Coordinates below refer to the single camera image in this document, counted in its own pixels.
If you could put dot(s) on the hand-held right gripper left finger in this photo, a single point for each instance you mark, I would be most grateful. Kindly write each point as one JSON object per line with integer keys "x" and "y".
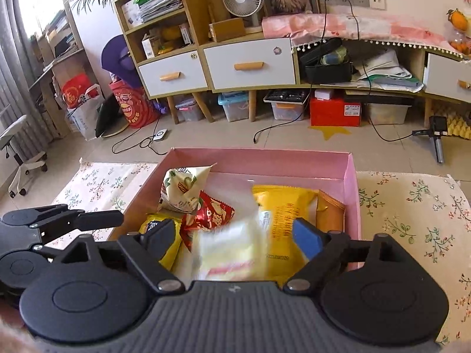
{"x": 158, "y": 239}

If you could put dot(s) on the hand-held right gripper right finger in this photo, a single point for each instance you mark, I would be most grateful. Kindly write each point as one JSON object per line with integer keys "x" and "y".
{"x": 307, "y": 239}

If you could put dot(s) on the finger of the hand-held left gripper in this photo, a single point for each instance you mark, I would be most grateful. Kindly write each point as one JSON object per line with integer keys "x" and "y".
{"x": 99, "y": 215}
{"x": 99, "y": 225}

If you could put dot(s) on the small yellow snack packet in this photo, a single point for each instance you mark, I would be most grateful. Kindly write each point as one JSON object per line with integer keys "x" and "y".
{"x": 176, "y": 250}

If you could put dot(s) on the orange brown snack packet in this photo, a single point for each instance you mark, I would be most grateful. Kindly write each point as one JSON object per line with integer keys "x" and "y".
{"x": 329, "y": 213}

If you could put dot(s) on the large yellow snack packet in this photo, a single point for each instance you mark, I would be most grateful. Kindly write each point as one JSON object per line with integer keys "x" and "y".
{"x": 279, "y": 206}

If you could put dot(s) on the red snack packet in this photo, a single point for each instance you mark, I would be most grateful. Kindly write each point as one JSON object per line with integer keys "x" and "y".
{"x": 206, "y": 217}

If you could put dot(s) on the cream green snack packet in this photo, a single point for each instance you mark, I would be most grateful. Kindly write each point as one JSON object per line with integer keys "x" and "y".
{"x": 180, "y": 187}

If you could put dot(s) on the pale pink snack packet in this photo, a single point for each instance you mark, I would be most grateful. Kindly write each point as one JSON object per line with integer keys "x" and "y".
{"x": 228, "y": 250}

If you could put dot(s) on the pink cardboard box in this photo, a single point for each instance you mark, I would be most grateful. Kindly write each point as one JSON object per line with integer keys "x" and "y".
{"x": 257, "y": 165}

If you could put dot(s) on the black flat board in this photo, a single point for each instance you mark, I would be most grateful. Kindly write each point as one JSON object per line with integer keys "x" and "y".
{"x": 108, "y": 117}

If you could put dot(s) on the floral tablecloth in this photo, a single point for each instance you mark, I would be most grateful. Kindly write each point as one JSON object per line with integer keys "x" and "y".
{"x": 404, "y": 228}

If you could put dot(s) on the small white device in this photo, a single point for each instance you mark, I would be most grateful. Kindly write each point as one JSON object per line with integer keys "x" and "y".
{"x": 160, "y": 135}

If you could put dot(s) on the white red shopping bag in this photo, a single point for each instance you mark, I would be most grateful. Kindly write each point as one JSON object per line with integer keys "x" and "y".
{"x": 82, "y": 114}

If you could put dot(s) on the white swivel stool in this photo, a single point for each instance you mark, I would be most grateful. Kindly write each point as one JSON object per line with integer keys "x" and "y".
{"x": 18, "y": 143}

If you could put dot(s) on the yellow star floor sticker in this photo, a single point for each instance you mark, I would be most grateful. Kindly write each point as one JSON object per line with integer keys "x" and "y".
{"x": 331, "y": 132}

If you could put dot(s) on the red printed bag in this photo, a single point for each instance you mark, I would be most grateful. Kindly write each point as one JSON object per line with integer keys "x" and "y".
{"x": 134, "y": 106}

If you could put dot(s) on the red cardboard box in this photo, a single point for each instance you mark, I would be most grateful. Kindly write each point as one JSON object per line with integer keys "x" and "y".
{"x": 335, "y": 116}

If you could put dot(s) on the clear bin orange label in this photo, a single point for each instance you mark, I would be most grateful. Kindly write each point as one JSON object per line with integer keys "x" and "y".
{"x": 289, "y": 112}

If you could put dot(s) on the small clear storage bin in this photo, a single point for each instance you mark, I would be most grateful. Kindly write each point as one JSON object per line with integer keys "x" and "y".
{"x": 190, "y": 112}

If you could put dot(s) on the small flat white box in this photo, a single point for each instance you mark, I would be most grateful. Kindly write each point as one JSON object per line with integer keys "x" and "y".
{"x": 324, "y": 93}

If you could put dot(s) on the large clear storage bin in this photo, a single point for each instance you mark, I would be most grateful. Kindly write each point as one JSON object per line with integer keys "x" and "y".
{"x": 386, "y": 114}

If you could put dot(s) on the clear bin blue lid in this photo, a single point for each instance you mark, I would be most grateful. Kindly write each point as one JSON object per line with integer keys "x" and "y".
{"x": 233, "y": 108}

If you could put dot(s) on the wooden bookshelf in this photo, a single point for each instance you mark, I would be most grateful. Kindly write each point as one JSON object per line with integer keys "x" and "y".
{"x": 62, "y": 62}

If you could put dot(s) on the purple hat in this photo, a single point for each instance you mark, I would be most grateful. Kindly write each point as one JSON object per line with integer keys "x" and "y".
{"x": 117, "y": 55}

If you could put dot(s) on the black storage case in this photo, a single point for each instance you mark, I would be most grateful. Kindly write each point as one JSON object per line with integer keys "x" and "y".
{"x": 327, "y": 71}

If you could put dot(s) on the grey curtain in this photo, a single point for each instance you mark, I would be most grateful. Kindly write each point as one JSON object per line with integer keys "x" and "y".
{"x": 14, "y": 62}

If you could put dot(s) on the pile of loose papers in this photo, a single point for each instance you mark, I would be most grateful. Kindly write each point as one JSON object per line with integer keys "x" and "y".
{"x": 386, "y": 70}

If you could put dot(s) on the yellow egg foam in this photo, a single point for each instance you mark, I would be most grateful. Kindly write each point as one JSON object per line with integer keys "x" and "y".
{"x": 456, "y": 121}

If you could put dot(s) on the yellow bag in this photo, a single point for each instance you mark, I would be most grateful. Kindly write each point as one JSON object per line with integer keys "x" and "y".
{"x": 169, "y": 38}

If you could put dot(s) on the small white orange box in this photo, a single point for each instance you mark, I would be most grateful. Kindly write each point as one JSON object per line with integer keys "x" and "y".
{"x": 187, "y": 33}

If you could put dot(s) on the white shelf box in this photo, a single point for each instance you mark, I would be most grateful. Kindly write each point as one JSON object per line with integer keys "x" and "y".
{"x": 130, "y": 14}

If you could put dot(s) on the wooden low sideboard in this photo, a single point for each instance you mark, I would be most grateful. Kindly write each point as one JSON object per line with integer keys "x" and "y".
{"x": 414, "y": 62}

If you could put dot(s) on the pink patterned cloth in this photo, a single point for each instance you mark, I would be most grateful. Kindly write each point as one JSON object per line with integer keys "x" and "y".
{"x": 368, "y": 29}

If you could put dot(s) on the stack of papers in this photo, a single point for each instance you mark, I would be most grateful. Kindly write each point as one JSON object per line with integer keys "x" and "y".
{"x": 158, "y": 3}

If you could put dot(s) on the brown cardboard box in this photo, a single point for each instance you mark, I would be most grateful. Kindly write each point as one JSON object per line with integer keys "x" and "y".
{"x": 227, "y": 29}

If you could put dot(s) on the wooden shelf cabinet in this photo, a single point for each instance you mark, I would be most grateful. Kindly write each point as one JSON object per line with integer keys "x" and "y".
{"x": 191, "y": 7}

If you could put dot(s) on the bag of small oranges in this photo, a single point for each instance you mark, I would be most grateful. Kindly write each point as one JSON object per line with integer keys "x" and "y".
{"x": 461, "y": 44}

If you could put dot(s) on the orange fruit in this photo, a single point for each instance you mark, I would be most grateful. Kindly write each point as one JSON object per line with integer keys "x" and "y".
{"x": 460, "y": 20}

